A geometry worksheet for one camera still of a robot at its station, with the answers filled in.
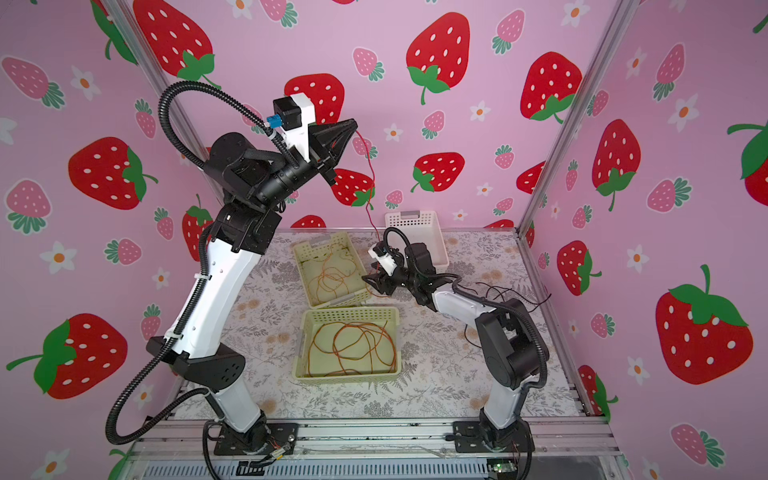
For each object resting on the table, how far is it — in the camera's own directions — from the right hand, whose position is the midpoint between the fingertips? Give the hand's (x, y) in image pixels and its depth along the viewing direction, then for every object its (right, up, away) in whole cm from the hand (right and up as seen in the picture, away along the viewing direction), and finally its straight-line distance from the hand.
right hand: (368, 270), depth 87 cm
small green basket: (-24, +2, +24) cm, 34 cm away
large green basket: (-18, -16, +5) cm, 25 cm away
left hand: (+1, +26, -39) cm, 47 cm away
